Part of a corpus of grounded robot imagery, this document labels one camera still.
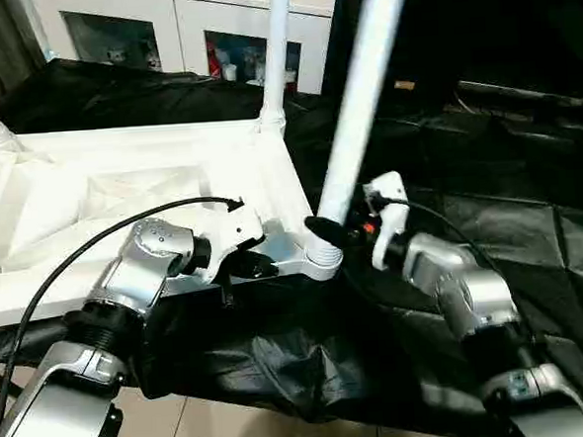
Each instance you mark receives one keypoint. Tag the white plastic table top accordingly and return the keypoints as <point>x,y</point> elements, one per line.
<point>119,155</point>

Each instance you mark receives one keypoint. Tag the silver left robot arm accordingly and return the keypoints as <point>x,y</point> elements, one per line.
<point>137,277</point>

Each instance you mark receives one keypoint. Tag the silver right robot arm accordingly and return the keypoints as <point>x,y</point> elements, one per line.
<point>474,286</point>

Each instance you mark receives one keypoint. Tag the small tan label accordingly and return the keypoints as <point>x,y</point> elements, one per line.
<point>404,85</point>

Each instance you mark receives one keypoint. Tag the small white cup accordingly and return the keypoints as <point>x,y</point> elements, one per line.
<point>291,76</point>

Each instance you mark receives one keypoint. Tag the white blue carton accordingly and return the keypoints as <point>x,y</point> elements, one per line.
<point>253,65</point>

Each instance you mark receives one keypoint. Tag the small white jar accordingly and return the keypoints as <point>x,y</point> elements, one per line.
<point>230,71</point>

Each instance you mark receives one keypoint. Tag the black metal rod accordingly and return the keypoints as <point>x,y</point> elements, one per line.
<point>521,88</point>

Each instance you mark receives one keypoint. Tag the white glass-door cabinet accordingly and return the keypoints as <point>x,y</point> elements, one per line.
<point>175,12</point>

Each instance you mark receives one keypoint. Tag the white pole with blue band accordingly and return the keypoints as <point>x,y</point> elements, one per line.
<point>47,49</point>

